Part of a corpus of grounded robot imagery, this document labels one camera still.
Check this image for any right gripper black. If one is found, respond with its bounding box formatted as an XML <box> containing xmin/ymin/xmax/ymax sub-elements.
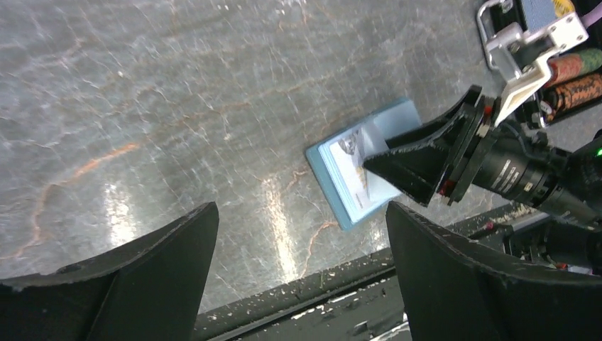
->
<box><xmin>363</xmin><ymin>85</ymin><xmax>601</xmax><ymax>226</ymax></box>

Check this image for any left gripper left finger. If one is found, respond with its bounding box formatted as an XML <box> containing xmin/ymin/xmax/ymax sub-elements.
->
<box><xmin>1</xmin><ymin>202</ymin><xmax>219</xmax><ymax>340</ymax></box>

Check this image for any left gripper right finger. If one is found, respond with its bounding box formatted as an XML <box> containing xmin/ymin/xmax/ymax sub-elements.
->
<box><xmin>385</xmin><ymin>202</ymin><xmax>601</xmax><ymax>340</ymax></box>

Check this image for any blue card holder wallet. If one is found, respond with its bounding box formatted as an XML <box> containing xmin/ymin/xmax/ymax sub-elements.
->
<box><xmin>305</xmin><ymin>97</ymin><xmax>422</xmax><ymax>231</ymax></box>

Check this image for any blue playing card deck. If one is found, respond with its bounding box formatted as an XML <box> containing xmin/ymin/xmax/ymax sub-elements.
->
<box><xmin>520</xmin><ymin>0</ymin><xmax>576</xmax><ymax>32</ymax></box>

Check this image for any orange brown chip row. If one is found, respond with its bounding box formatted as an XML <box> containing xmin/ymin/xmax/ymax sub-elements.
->
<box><xmin>541</xmin><ymin>73</ymin><xmax>601</xmax><ymax>122</ymax></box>

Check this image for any orange green chip row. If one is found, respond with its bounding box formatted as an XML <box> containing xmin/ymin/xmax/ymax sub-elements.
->
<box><xmin>544</xmin><ymin>48</ymin><xmax>601</xmax><ymax>88</ymax></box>

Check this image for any black poker chip case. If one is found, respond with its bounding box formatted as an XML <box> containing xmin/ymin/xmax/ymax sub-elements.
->
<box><xmin>476</xmin><ymin>0</ymin><xmax>602</xmax><ymax>128</ymax></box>

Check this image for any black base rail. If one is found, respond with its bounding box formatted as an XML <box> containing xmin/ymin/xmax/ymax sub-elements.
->
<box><xmin>192</xmin><ymin>202</ymin><xmax>602</xmax><ymax>341</ymax></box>

